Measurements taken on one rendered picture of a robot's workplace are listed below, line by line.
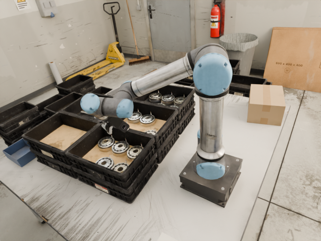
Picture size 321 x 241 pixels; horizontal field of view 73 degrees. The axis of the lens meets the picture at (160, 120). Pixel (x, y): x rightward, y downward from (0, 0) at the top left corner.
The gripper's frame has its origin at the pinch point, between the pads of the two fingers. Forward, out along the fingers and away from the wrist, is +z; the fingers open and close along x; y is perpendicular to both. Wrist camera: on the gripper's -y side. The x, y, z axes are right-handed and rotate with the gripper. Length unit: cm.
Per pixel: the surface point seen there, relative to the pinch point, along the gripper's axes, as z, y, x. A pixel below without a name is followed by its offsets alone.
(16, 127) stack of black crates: 94, 124, 65
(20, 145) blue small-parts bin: 37, 66, 55
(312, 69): 194, -112, -214
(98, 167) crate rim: -7.5, -7.3, 22.9
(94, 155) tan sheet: 12.7, 5.9, 23.6
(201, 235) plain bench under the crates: -5, -64, 19
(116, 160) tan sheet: 9.2, -8.1, 17.8
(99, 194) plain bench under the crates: 10.4, -10.7, 38.3
